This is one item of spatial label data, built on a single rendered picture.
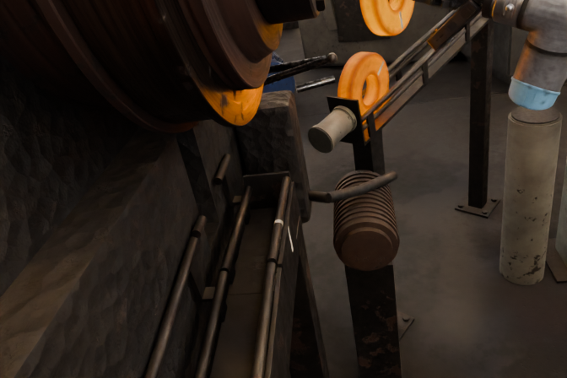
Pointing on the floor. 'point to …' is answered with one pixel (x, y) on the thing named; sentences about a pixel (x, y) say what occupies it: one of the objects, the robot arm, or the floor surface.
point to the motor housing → (369, 273)
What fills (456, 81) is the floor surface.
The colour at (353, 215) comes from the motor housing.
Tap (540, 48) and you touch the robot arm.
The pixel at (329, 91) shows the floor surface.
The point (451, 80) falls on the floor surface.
